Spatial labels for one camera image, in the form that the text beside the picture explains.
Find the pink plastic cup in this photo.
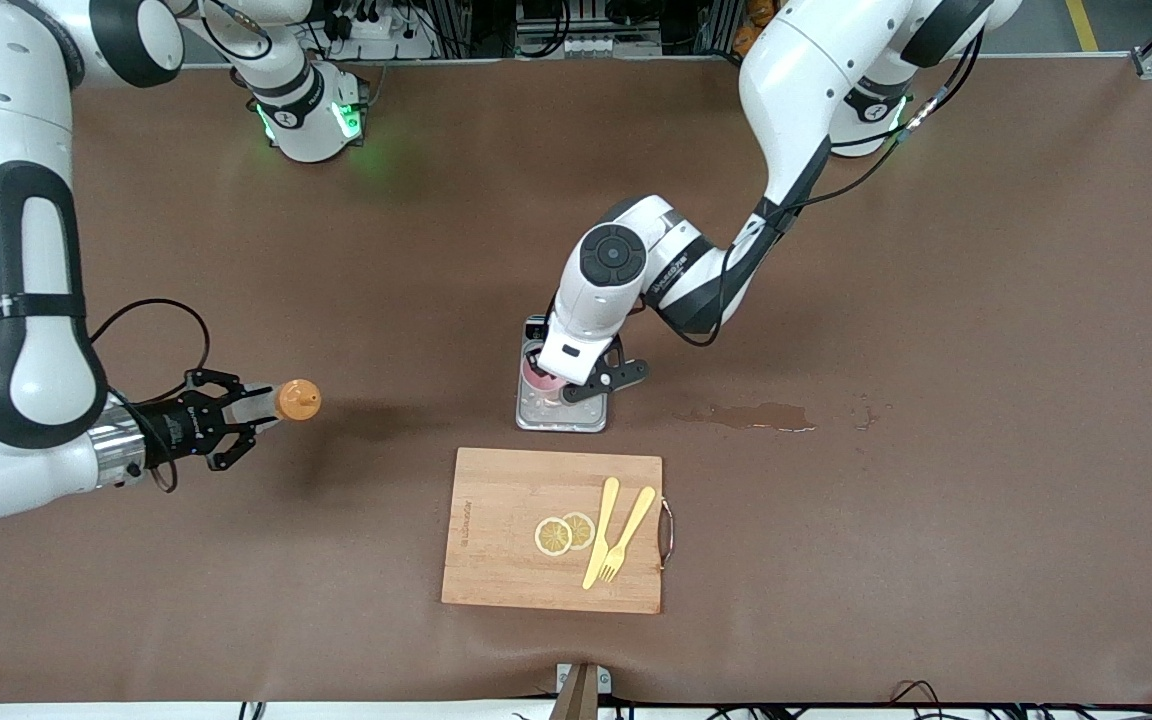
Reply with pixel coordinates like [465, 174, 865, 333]
[520, 358, 569, 394]

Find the yellow plastic fork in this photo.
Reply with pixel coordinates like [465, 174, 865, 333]
[598, 486, 657, 584]

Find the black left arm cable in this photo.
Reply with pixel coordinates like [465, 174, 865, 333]
[636, 25, 987, 349]

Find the yellow plastic knife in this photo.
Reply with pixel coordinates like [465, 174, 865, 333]
[581, 477, 621, 591]

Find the wooden cutting board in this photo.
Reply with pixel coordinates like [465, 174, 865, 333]
[440, 446, 677, 615]

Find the white power strip with plugs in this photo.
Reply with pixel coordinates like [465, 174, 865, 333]
[321, 0, 437, 61]

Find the pile of orange items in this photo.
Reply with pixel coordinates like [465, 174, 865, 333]
[733, 0, 787, 56]

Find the silver digital kitchen scale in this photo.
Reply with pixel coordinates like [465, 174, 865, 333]
[514, 315, 611, 434]

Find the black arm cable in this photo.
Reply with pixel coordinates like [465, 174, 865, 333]
[636, 25, 987, 349]
[86, 297, 212, 493]

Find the clear sauce bottle orange cap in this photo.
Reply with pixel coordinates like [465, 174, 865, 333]
[234, 378, 323, 429]

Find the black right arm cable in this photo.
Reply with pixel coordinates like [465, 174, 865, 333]
[86, 297, 212, 493]

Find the metal bracket with brown post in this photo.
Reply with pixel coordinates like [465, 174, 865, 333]
[548, 662, 613, 720]

